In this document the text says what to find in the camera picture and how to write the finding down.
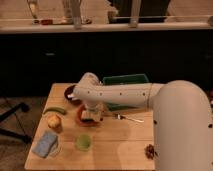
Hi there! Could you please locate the orange red bowl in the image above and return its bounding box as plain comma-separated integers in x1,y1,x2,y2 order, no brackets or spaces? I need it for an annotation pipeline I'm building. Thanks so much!
75,105,100,127

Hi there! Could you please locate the yellow apple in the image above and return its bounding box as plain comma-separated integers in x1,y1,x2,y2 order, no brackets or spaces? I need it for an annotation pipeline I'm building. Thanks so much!
47,115,61,129

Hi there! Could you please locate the blue sponge cloth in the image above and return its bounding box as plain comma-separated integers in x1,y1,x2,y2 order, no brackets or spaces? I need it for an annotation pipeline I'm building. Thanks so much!
32,131,58,158

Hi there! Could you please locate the dark brown bowl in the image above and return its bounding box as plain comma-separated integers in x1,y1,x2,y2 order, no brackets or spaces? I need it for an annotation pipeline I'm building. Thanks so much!
64,85,81,105

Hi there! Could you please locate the silver fork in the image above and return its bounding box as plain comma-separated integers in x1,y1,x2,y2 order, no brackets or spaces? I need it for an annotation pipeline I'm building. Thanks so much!
112,114,144,123

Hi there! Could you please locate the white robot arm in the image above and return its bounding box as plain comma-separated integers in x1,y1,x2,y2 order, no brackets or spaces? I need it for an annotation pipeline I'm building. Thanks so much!
73,72,213,171

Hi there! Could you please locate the green plastic cup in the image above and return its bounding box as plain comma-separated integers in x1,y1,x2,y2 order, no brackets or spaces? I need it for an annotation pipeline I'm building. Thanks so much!
76,134,91,151

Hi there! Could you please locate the green plastic tray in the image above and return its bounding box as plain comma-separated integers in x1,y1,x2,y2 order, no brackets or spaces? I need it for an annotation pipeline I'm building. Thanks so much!
102,73,149,111

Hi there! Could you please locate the wooden table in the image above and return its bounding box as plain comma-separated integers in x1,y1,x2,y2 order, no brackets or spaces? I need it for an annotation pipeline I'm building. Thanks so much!
25,83,154,171

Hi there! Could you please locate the bunch of red grapes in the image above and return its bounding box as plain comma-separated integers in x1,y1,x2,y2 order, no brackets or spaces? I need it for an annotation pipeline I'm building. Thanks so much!
145,144,155,159

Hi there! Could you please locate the black chair base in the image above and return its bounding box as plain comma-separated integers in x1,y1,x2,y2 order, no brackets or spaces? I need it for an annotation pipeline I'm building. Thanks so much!
0,103,32,144

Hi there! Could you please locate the small red dish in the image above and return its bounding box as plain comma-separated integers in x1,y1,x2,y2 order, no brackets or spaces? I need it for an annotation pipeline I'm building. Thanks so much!
41,19,53,25

